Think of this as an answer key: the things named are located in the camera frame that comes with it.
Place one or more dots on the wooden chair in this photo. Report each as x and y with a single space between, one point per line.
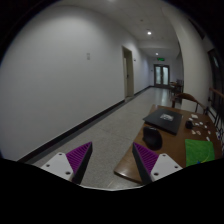
190 103

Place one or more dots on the green exit sign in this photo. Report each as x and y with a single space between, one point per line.
160 59

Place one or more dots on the double glass door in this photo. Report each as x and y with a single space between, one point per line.
161 75

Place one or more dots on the green mouse pad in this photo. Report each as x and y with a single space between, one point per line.
198 152

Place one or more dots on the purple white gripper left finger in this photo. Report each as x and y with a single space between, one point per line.
70 166

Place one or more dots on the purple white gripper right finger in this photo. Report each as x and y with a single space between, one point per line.
152 166

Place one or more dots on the black closed laptop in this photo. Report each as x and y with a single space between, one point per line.
165 120

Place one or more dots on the black computer mouse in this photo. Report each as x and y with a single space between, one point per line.
152 138

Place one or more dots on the side door in wall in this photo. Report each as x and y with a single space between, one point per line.
128 72

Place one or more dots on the small black object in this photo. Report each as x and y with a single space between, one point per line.
189 124

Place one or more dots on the wooden table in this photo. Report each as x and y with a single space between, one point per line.
173 145

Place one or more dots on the far wooden furniture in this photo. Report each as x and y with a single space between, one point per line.
176 87

